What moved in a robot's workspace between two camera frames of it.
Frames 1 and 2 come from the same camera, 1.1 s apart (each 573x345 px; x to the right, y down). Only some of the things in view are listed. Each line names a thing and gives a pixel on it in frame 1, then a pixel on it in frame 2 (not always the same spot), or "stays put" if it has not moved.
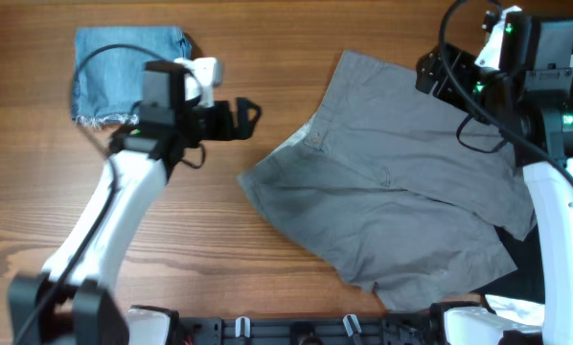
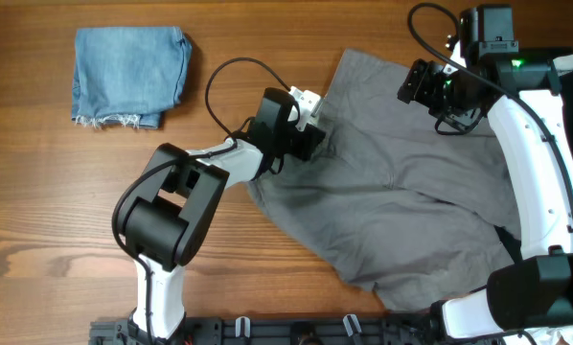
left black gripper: x=223 y=130 to x=311 y=138
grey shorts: x=378 y=190 stays put
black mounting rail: x=244 y=331 stays put
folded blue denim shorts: x=108 y=67 stays put
